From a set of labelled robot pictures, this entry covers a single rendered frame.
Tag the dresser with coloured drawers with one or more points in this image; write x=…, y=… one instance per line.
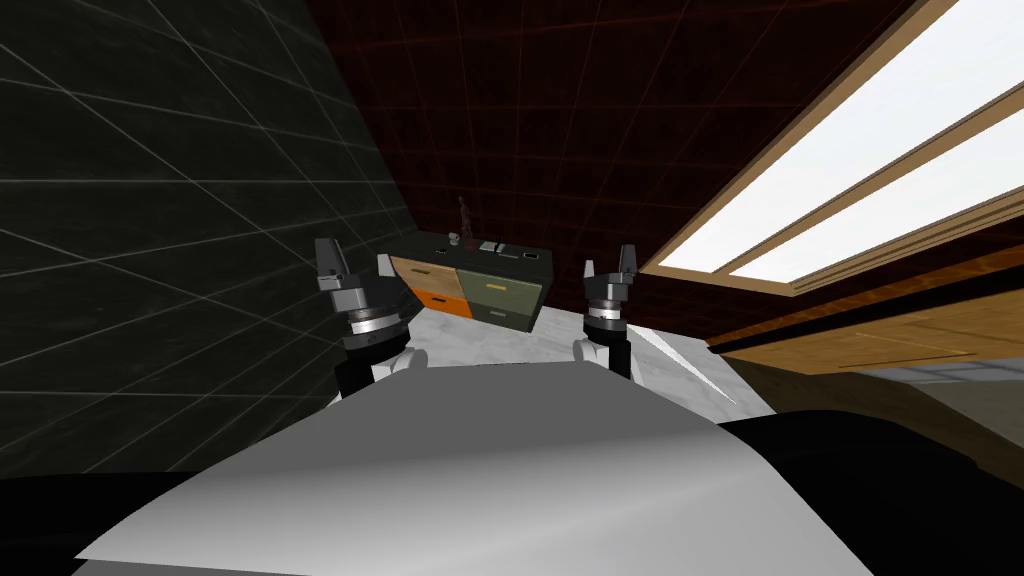
x=500, y=292

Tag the wooden framed window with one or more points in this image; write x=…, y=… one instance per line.
x=872, y=152

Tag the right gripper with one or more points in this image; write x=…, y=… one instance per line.
x=610, y=288

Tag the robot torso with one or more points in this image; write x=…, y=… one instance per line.
x=496, y=472

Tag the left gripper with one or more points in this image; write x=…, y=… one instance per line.
x=352, y=293

